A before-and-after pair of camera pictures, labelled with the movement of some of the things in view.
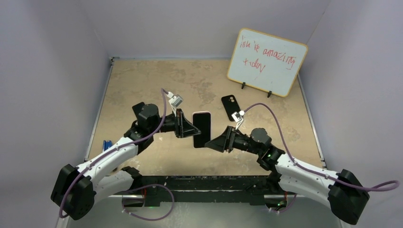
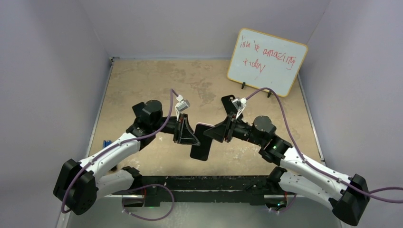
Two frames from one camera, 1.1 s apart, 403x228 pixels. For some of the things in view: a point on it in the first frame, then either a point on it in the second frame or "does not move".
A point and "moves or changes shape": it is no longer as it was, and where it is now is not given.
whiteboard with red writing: x=265 y=61 does not move
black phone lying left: x=137 y=108 does not move
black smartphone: x=202 y=121 moves or changes shape
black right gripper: x=225 y=142 -> x=218 y=131
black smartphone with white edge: x=202 y=120 -> x=202 y=152
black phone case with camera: x=231 y=105 does not move
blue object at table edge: x=107 y=144 does not move
